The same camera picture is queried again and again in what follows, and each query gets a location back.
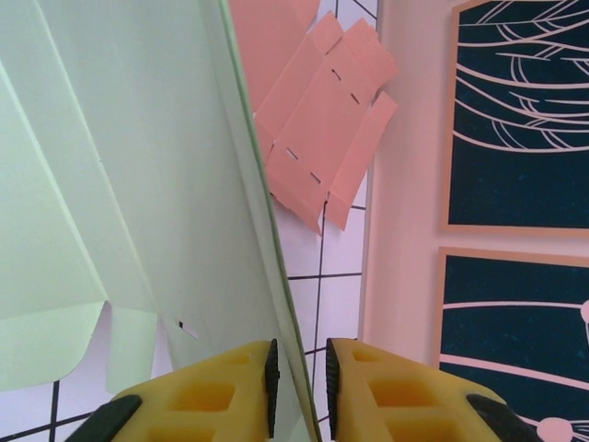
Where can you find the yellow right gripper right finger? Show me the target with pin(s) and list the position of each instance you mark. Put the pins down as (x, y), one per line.
(405, 400)

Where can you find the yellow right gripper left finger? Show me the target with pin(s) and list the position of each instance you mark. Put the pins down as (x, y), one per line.
(198, 400)

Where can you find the light green sheet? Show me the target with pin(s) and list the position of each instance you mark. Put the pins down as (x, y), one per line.
(138, 138)

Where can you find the pink paper box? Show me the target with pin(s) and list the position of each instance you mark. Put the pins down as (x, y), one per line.
(317, 129)

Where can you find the feather and orange circle panel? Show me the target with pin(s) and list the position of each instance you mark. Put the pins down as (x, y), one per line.
(529, 193)

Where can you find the pink flower outline wall panel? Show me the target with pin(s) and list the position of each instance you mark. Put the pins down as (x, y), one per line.
(506, 285)

